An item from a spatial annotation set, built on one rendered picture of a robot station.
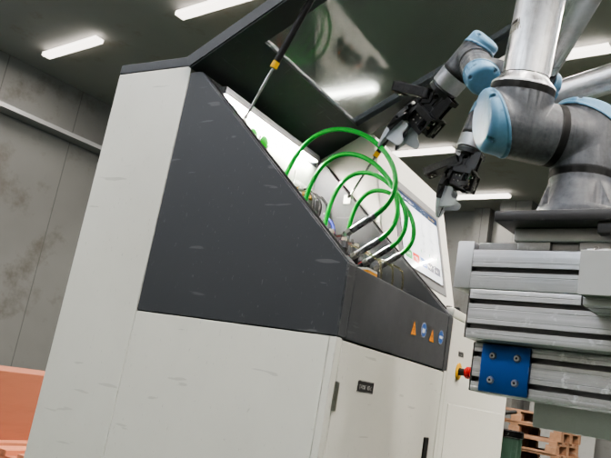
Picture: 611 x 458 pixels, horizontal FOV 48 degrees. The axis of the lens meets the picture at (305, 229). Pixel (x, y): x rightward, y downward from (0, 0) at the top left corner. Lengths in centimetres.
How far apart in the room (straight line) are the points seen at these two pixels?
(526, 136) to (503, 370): 41
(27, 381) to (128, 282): 210
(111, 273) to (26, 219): 861
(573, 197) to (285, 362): 67
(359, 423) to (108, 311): 71
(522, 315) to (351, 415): 49
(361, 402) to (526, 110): 73
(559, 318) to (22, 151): 967
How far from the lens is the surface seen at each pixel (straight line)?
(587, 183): 129
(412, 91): 176
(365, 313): 155
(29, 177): 1052
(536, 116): 128
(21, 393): 387
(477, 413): 241
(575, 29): 156
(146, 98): 202
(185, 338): 167
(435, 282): 265
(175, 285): 172
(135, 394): 175
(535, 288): 125
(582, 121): 132
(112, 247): 191
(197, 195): 175
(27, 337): 1058
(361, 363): 156
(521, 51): 131
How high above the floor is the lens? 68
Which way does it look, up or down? 13 degrees up
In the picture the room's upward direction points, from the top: 10 degrees clockwise
